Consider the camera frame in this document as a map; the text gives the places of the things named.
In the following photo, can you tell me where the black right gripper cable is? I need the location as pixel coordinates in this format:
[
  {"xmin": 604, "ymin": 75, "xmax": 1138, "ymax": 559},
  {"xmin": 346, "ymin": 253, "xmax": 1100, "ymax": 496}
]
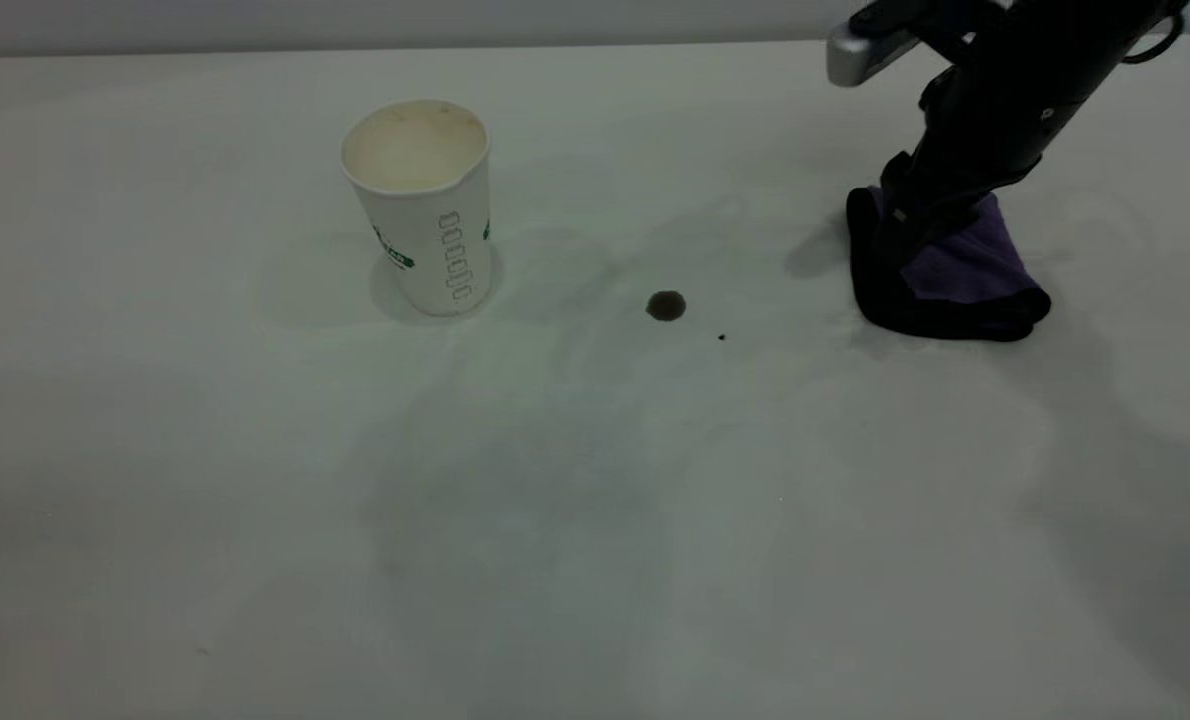
[{"xmin": 1117, "ymin": 8, "xmax": 1188, "ymax": 67}]

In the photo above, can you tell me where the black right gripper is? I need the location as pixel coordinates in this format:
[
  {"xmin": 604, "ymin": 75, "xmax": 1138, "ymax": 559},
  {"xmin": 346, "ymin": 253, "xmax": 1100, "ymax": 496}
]
[{"xmin": 870, "ymin": 0, "xmax": 1188, "ymax": 293}]

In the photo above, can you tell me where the purple black-edged microfiber cloth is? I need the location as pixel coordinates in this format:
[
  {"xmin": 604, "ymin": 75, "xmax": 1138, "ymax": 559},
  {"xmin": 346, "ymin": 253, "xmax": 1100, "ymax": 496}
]
[{"xmin": 845, "ymin": 185, "xmax": 1052, "ymax": 343}]

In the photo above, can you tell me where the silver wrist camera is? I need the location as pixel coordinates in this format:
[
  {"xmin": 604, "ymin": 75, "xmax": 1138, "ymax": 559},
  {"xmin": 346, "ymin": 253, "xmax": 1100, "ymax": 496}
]
[{"xmin": 826, "ymin": 20, "xmax": 924, "ymax": 89}]

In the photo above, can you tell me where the white paper coffee cup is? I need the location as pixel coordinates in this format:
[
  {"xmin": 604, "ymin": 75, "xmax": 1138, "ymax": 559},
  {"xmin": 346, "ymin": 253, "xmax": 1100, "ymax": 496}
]
[{"xmin": 340, "ymin": 97, "xmax": 494, "ymax": 319}]

